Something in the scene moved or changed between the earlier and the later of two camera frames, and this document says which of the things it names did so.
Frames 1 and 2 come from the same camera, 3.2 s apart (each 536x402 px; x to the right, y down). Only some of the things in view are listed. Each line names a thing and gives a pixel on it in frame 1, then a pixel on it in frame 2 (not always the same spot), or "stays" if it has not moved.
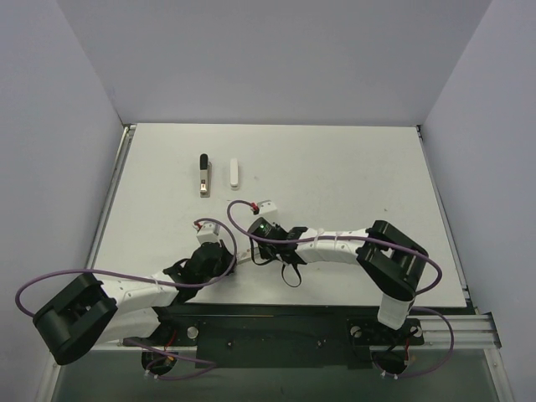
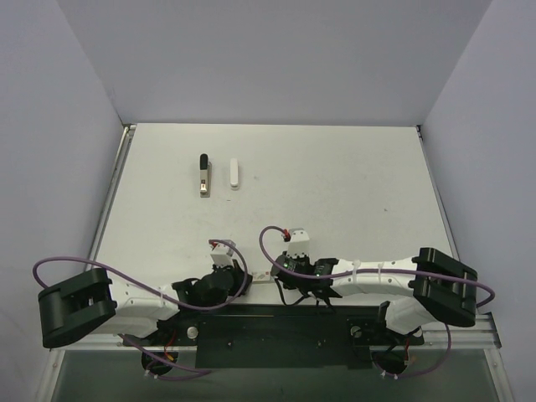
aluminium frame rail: x=471 y=332 stays
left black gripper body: x=226 y=256 to x=242 y=279
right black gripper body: x=260 y=245 to x=278 y=270
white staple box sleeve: x=234 y=174 stays
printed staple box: x=244 y=251 to x=260 y=274
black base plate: x=283 y=335 stays
